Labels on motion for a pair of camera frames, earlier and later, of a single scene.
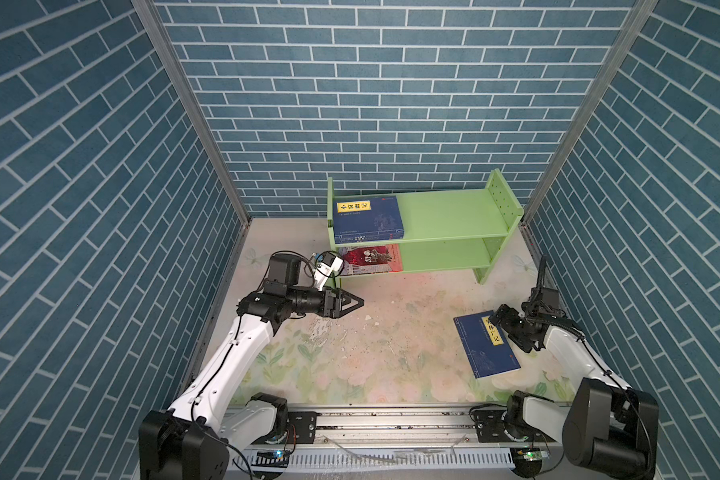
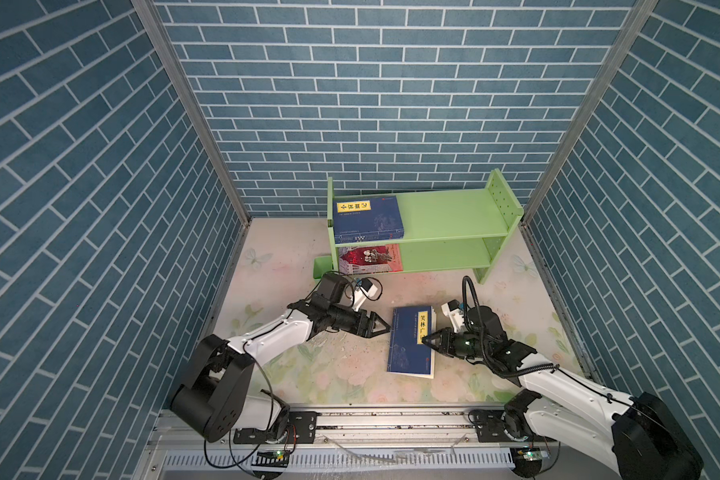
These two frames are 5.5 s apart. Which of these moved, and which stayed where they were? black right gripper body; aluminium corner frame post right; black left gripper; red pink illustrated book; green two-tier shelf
Moved: black right gripper body; black left gripper
Stayed: aluminium corner frame post right; red pink illustrated book; green two-tier shelf
